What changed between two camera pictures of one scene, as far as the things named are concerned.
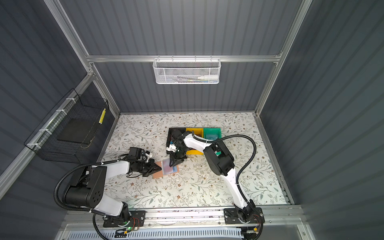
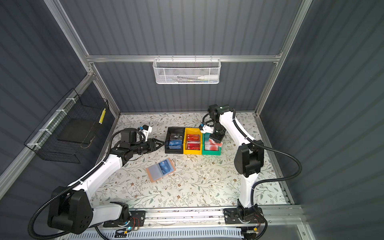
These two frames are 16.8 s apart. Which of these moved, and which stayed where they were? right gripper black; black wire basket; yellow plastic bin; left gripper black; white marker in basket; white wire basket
Moved: left gripper black; right gripper black
Stayed: white wire basket; black wire basket; yellow plastic bin; white marker in basket
